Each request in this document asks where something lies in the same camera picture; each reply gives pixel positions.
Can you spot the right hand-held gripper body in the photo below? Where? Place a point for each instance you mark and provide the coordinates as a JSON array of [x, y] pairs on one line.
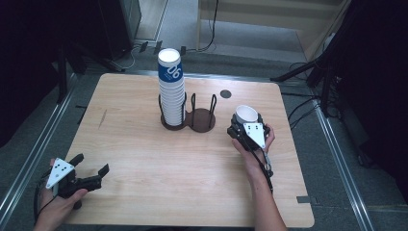
[[255, 134]]

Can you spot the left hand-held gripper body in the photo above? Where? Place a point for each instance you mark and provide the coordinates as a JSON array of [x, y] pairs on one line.
[[59, 173]]

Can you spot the single blue white paper cup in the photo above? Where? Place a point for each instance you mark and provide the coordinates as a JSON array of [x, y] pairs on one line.
[[246, 114]]

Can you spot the stack of white paper cups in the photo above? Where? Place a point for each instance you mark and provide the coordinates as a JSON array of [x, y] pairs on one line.
[[172, 102]]

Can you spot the person's right hand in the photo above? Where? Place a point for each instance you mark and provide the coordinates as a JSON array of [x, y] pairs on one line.
[[256, 160]]

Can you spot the person's left hand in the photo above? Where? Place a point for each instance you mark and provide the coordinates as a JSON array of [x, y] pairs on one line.
[[56, 208]]

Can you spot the black metal stand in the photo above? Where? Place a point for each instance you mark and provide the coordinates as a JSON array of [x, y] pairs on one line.
[[325, 86], [61, 77]]

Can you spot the black plug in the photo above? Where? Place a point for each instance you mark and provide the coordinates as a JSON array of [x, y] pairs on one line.
[[143, 46], [158, 47], [183, 50]]

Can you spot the dark curtain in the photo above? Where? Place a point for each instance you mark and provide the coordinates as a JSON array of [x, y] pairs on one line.
[[378, 80], [32, 64]]

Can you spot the black cabinet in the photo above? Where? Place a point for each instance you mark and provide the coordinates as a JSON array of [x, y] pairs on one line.
[[118, 25]]

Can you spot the aluminium floor rail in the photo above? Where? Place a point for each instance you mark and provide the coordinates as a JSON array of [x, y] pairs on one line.
[[343, 166], [35, 154]]

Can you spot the beige wooden frame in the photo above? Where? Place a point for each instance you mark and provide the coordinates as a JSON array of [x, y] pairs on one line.
[[272, 19]]

